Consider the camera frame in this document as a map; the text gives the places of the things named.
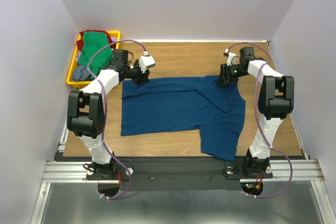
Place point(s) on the aluminium frame rail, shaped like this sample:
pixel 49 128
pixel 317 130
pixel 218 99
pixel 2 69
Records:
pixel 61 169

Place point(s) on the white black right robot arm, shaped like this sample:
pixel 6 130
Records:
pixel 273 102

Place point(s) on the blue t shirt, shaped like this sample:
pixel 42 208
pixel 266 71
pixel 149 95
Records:
pixel 183 104

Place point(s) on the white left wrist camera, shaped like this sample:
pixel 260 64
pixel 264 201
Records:
pixel 146 62

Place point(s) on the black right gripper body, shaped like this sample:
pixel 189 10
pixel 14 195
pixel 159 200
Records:
pixel 232 73

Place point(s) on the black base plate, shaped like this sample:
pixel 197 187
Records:
pixel 176 173

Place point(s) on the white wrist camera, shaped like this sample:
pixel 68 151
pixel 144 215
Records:
pixel 230 57
pixel 146 62

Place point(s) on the grey t shirt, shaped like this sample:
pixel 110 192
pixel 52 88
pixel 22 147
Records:
pixel 81 74

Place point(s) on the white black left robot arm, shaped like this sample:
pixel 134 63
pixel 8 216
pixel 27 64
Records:
pixel 86 114

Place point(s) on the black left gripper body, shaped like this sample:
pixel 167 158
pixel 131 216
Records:
pixel 136 74

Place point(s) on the red t shirt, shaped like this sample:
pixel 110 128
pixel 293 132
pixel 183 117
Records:
pixel 80 42

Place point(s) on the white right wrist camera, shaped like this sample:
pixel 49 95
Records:
pixel 230 57

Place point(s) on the green t shirt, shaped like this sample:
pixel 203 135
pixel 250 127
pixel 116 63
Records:
pixel 93 42

